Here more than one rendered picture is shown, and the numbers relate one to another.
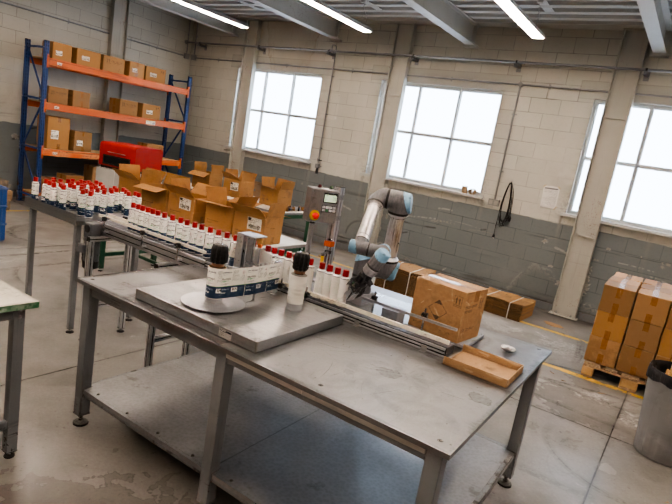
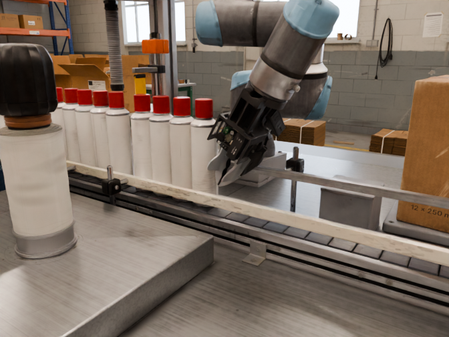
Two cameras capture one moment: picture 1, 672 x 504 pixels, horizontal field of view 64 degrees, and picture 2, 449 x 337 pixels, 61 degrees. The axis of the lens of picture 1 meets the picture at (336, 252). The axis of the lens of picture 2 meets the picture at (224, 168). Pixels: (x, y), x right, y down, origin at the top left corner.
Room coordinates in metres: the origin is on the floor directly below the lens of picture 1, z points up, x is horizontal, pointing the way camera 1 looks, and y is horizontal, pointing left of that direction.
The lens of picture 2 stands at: (2.11, -0.12, 1.17)
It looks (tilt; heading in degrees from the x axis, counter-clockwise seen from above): 17 degrees down; 1
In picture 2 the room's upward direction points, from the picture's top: straight up
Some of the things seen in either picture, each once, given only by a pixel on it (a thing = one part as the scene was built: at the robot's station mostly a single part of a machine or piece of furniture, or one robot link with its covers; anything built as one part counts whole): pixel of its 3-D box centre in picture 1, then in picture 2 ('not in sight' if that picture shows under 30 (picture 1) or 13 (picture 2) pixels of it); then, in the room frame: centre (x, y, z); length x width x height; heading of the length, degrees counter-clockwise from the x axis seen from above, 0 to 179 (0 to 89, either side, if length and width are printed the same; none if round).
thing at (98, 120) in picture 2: not in sight; (104, 135); (2.98, 0.17, 0.98); 0.05 x 0.05 x 0.20
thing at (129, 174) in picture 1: (138, 184); not in sight; (5.67, 2.18, 0.97); 0.45 x 0.40 x 0.37; 149
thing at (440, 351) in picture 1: (313, 301); (141, 196); (2.92, 0.08, 0.85); 1.65 x 0.11 x 0.05; 58
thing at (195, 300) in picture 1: (213, 302); not in sight; (2.50, 0.54, 0.89); 0.31 x 0.31 x 0.01
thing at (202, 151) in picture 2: (343, 288); (204, 152); (2.82, -0.07, 0.98); 0.05 x 0.05 x 0.20
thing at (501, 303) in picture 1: (503, 303); (401, 142); (6.77, -2.24, 0.11); 0.65 x 0.54 x 0.22; 54
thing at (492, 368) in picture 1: (483, 364); not in sight; (2.39, -0.77, 0.85); 0.30 x 0.26 x 0.04; 58
